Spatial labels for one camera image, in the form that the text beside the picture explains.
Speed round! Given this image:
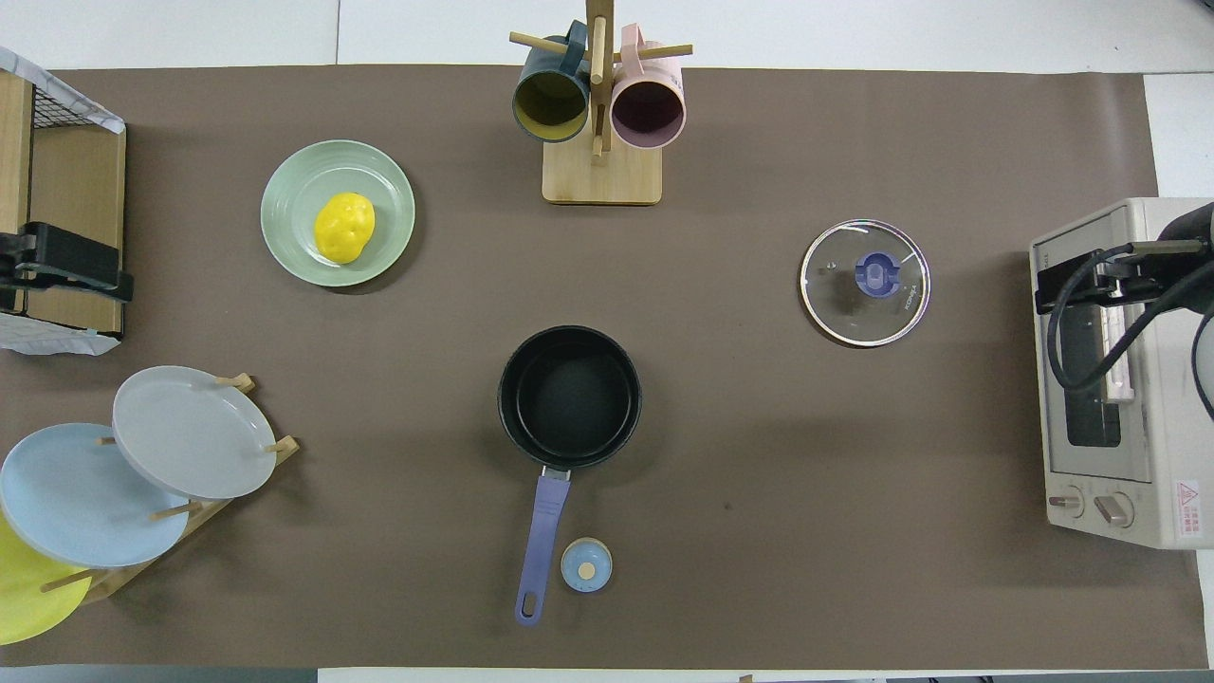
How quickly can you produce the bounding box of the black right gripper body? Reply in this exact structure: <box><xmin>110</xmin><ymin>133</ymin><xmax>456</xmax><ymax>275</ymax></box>
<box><xmin>1098</xmin><ymin>201</ymin><xmax>1214</xmax><ymax>319</ymax></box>

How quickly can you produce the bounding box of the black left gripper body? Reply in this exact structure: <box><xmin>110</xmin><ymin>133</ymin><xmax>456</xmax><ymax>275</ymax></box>
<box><xmin>0</xmin><ymin>232</ymin><xmax>29</xmax><ymax>314</ymax></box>

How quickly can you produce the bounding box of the glass pot lid blue knob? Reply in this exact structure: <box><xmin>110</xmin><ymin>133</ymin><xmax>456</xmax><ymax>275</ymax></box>
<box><xmin>800</xmin><ymin>219</ymin><xmax>932</xmax><ymax>347</ymax></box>

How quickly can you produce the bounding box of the yellow lemon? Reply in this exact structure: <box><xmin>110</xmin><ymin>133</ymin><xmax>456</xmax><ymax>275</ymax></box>
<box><xmin>314</xmin><ymin>193</ymin><xmax>377</xmax><ymax>264</ymax></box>

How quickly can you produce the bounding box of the grey plate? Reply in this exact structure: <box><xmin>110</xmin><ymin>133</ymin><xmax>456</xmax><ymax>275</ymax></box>
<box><xmin>112</xmin><ymin>366</ymin><xmax>278</xmax><ymax>500</ymax></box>

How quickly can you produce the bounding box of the light blue plate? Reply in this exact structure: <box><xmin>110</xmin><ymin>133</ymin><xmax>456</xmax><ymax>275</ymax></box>
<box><xmin>0</xmin><ymin>423</ymin><xmax>191</xmax><ymax>568</ymax></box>

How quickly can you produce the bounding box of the wooden plate rack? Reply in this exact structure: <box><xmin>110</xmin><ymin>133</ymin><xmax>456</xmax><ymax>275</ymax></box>
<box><xmin>40</xmin><ymin>373</ymin><xmax>301</xmax><ymax>604</ymax></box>

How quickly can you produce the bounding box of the light green plate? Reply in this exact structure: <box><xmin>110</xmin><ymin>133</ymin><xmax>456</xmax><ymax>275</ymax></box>
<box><xmin>261</xmin><ymin>139</ymin><xmax>416</xmax><ymax>287</ymax></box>

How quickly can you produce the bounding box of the yellow plate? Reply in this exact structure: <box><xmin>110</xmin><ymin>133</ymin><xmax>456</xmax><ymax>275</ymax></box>
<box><xmin>0</xmin><ymin>512</ymin><xmax>93</xmax><ymax>646</ymax></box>

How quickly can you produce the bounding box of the white patterned cloth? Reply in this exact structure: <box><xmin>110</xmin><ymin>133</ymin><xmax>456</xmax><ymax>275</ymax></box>
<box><xmin>0</xmin><ymin>46</ymin><xmax>126</xmax><ymax>135</ymax></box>
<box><xmin>0</xmin><ymin>313</ymin><xmax>121</xmax><ymax>358</ymax></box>

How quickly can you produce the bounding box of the beige toaster oven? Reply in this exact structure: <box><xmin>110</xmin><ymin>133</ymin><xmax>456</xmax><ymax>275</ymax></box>
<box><xmin>1030</xmin><ymin>197</ymin><xmax>1214</xmax><ymax>550</ymax></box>

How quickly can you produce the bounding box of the brown paper table mat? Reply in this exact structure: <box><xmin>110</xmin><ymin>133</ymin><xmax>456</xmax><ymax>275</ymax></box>
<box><xmin>0</xmin><ymin>65</ymin><xmax>1210</xmax><ymax>670</ymax></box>

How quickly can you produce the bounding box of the pink mug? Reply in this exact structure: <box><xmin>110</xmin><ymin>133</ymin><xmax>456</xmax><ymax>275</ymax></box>
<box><xmin>610</xmin><ymin>24</ymin><xmax>686</xmax><ymax>150</ymax></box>

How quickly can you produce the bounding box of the wooden mug tree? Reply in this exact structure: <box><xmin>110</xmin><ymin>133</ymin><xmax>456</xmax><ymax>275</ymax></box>
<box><xmin>509</xmin><ymin>0</ymin><xmax>694</xmax><ymax>206</ymax></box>

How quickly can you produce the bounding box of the dark teal mug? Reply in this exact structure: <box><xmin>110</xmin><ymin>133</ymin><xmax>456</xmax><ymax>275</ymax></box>
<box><xmin>512</xmin><ymin>21</ymin><xmax>592</xmax><ymax>143</ymax></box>

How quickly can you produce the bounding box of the round blue kitchen timer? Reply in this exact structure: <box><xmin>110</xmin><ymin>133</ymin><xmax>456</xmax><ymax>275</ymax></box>
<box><xmin>561</xmin><ymin>537</ymin><xmax>613</xmax><ymax>594</ymax></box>

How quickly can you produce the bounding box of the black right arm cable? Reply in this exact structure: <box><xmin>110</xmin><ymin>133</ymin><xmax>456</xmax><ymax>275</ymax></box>
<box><xmin>1046</xmin><ymin>242</ymin><xmax>1214</xmax><ymax>395</ymax></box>

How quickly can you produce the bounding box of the wooden shelf with wire frame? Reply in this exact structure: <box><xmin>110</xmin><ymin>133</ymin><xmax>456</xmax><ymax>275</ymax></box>
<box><xmin>0</xmin><ymin>71</ymin><xmax>127</xmax><ymax>340</ymax></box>

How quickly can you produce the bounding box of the dark pot with purple handle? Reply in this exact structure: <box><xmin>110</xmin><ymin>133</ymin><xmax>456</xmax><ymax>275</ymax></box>
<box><xmin>497</xmin><ymin>325</ymin><xmax>643</xmax><ymax>627</ymax></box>

